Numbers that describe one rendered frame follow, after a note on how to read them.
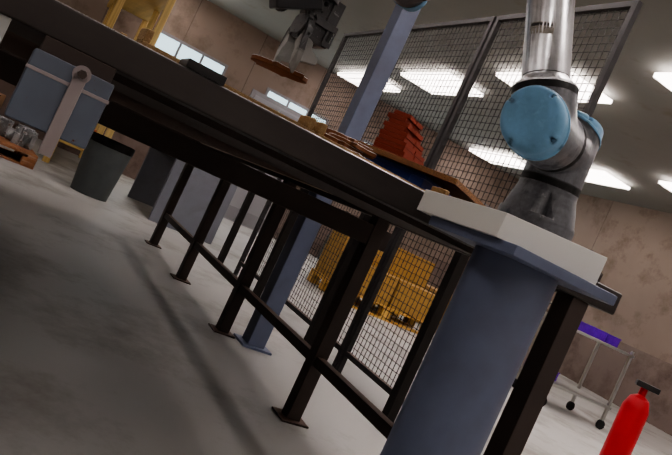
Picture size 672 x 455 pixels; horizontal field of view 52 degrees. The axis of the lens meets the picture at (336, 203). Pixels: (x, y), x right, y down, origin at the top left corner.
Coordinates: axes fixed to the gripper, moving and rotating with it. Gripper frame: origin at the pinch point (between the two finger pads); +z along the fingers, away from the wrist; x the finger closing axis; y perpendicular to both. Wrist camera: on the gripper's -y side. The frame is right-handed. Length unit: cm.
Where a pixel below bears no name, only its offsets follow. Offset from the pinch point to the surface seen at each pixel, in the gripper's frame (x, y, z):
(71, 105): -26, -40, 28
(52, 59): -25, -45, 22
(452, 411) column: -56, 37, 48
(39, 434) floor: 20, -7, 104
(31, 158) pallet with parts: 553, 25, 98
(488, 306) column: -55, 36, 28
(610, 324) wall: 575, 907, -16
